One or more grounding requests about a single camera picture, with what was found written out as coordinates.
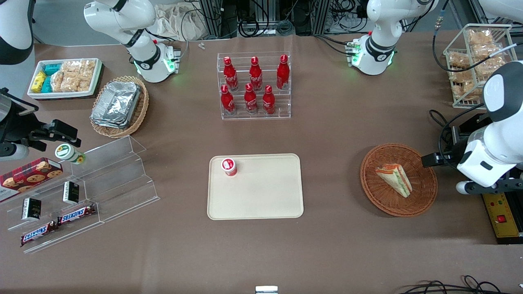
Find white wire rack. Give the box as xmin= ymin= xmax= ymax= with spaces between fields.
xmin=443 ymin=23 xmax=523 ymax=109

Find round brown wicker basket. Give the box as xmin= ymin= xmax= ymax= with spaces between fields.
xmin=360 ymin=143 xmax=438 ymax=217

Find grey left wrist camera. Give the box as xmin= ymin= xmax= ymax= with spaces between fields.
xmin=456 ymin=174 xmax=523 ymax=195

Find red cola bottle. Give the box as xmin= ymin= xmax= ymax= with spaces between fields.
xmin=244 ymin=83 xmax=259 ymax=114
xmin=276 ymin=54 xmax=291 ymax=91
xmin=262 ymin=85 xmax=276 ymax=116
xmin=249 ymin=56 xmax=264 ymax=91
xmin=223 ymin=56 xmax=239 ymax=91
xmin=220 ymin=85 xmax=236 ymax=115

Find white rectangular snack tray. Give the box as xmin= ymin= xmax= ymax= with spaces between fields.
xmin=27 ymin=58 xmax=103 ymax=100

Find red chocolate cookie box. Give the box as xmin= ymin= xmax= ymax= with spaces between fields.
xmin=0 ymin=157 xmax=64 ymax=204

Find green lid white cup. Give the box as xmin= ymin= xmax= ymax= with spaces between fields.
xmin=55 ymin=144 xmax=87 ymax=165

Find rice cracker pack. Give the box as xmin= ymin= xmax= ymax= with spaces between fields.
xmin=78 ymin=60 xmax=97 ymax=92
xmin=61 ymin=61 xmax=81 ymax=93
xmin=51 ymin=71 xmax=67 ymax=93

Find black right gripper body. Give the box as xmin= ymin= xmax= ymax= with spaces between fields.
xmin=0 ymin=88 xmax=41 ymax=148

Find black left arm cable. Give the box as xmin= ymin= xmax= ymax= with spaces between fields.
xmin=432 ymin=0 xmax=523 ymax=74

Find black floor cables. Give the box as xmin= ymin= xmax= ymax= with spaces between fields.
xmin=398 ymin=275 xmax=515 ymax=294

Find yellow emergency stop panel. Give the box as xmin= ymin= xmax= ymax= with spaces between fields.
xmin=482 ymin=190 xmax=522 ymax=238

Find white cloth bag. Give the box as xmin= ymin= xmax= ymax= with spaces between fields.
xmin=152 ymin=3 xmax=208 ymax=41

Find aluminium foil tray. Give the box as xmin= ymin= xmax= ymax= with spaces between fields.
xmin=91 ymin=110 xmax=141 ymax=129
xmin=92 ymin=81 xmax=141 ymax=123

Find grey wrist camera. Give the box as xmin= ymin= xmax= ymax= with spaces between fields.
xmin=0 ymin=143 xmax=30 ymax=161
xmin=456 ymin=174 xmax=523 ymax=195

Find fried snack pack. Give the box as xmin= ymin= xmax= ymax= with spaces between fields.
xmin=467 ymin=29 xmax=494 ymax=45
xmin=451 ymin=81 xmax=484 ymax=100
xmin=472 ymin=42 xmax=504 ymax=60
xmin=447 ymin=51 xmax=471 ymax=69
xmin=475 ymin=56 xmax=510 ymax=77
xmin=449 ymin=67 xmax=474 ymax=83

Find black heating appliance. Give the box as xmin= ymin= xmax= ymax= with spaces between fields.
xmin=451 ymin=112 xmax=523 ymax=245

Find clear acrylic step shelf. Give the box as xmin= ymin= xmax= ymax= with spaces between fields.
xmin=0 ymin=136 xmax=161 ymax=254

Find aluminium frame with cables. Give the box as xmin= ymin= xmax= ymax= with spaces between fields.
xmin=180 ymin=0 xmax=376 ymax=39

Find small black box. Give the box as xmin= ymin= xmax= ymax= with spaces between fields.
xmin=63 ymin=181 xmax=80 ymax=205
xmin=21 ymin=198 xmax=42 ymax=222

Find triangular sandwich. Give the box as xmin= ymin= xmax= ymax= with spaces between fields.
xmin=375 ymin=163 xmax=413 ymax=198

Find black appliance power cable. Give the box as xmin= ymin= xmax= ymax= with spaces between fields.
xmin=429 ymin=104 xmax=487 ymax=170

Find snickers chocolate bar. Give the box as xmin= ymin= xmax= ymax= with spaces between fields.
xmin=20 ymin=220 xmax=59 ymax=247
xmin=57 ymin=204 xmax=97 ymax=226

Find beige plastic tray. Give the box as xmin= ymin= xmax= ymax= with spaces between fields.
xmin=207 ymin=154 xmax=304 ymax=221

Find oval wicker basket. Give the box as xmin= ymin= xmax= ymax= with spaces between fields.
xmin=90 ymin=76 xmax=150 ymax=138

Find clear acrylic bottle rack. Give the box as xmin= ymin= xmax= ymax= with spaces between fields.
xmin=217 ymin=51 xmax=292 ymax=120

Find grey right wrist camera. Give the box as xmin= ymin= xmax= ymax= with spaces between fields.
xmin=0 ymin=143 xmax=30 ymax=161

